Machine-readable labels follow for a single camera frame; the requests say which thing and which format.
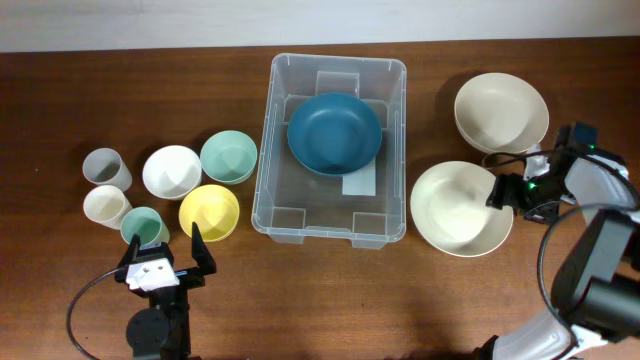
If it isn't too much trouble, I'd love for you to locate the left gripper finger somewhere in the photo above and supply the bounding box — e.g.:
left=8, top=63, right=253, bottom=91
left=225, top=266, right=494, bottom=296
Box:
left=118, top=234, right=141, bottom=270
left=191, top=222, right=217, bottom=275

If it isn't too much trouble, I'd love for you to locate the green cup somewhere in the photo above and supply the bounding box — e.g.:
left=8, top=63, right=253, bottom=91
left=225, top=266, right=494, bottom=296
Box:
left=120, top=207, right=170, bottom=249

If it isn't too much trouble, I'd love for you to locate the beige plate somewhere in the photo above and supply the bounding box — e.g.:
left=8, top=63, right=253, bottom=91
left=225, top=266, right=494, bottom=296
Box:
left=454, top=73, right=549, bottom=154

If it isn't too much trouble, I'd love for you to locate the cream plate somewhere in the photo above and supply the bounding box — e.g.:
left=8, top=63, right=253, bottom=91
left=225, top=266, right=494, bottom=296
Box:
left=410, top=161, right=514, bottom=258

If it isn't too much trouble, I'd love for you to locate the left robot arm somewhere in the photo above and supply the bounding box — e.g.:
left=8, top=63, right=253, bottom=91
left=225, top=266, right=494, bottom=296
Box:
left=114, top=224, right=217, bottom=359

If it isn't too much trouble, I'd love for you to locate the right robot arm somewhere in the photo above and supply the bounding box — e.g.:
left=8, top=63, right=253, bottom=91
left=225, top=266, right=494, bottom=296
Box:
left=472, top=123, right=639, bottom=360

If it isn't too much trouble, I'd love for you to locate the yellow bowl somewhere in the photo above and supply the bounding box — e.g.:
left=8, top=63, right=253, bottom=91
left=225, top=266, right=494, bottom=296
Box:
left=179, top=185, right=240, bottom=242

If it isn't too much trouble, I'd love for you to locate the cream cup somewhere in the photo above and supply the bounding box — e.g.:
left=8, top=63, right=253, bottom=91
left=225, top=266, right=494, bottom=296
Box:
left=83, top=185, right=133, bottom=230

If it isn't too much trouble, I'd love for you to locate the white bowl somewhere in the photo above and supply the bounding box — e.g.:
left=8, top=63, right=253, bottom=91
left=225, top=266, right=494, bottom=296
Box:
left=142, top=145, right=202, bottom=200

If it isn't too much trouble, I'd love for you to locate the grey cup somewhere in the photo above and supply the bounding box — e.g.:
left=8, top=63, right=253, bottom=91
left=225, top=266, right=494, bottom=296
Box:
left=82, top=148, right=133, bottom=192

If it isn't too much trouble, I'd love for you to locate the green bowl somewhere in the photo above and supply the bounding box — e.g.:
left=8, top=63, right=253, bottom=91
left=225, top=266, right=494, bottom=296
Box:
left=200, top=130, right=258, bottom=185

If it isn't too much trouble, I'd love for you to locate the clear plastic storage bin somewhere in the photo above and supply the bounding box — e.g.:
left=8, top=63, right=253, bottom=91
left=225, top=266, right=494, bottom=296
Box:
left=251, top=53, right=407, bottom=249

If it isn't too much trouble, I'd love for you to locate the white label in bin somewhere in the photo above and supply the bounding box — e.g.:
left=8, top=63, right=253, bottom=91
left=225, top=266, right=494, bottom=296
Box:
left=342, top=159, right=376, bottom=196

